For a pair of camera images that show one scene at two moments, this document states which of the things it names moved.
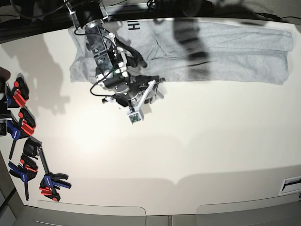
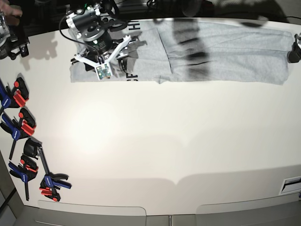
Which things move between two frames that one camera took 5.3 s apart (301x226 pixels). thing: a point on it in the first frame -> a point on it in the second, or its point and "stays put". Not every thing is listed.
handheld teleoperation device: (5, 115) -> (11, 44)
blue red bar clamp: (25, 127) stays put
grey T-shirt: (192, 50) stays put
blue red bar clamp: (31, 146) stays put
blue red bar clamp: (17, 96) stays put
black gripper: (133, 91) -> (101, 45)
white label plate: (291, 185) stays put
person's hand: (4, 75) -> (10, 10)
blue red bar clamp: (27, 169) stays put
